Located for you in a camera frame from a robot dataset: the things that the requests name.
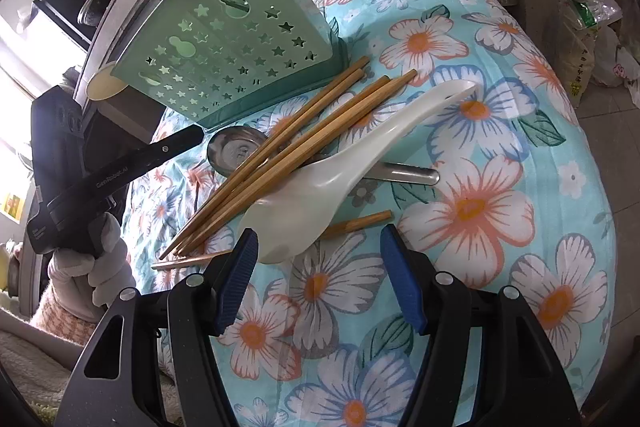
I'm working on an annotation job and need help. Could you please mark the large white rice spoon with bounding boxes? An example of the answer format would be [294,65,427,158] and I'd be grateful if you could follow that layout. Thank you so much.
[240,80,477,265]

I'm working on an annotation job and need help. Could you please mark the bamboo chopstick five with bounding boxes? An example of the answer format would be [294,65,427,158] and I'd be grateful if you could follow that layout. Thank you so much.
[151,209,394,271]

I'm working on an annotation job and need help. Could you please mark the bamboo chopstick two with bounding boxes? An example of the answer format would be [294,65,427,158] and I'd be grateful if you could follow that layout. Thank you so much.
[171,67,367,256]

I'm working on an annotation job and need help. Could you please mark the bamboo chopstick three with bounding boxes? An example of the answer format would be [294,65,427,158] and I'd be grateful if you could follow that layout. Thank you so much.
[165,76,412,255]

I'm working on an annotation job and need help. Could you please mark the bamboo chopstick four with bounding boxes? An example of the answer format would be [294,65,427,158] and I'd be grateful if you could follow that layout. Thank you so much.
[176,69,418,255]

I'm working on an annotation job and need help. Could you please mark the green plastic utensil caddy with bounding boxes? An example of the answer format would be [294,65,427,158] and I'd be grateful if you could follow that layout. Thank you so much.
[113,0,348,128]

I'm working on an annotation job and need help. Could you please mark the bamboo chopstick one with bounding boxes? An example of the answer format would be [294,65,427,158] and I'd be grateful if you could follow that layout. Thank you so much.
[158,55,371,261]

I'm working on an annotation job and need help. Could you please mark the left gloved hand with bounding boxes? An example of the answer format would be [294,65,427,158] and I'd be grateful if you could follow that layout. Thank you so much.
[48,213,136,324]

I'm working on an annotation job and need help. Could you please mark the rice sack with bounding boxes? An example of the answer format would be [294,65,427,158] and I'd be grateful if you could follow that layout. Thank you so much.
[554,0,599,108]

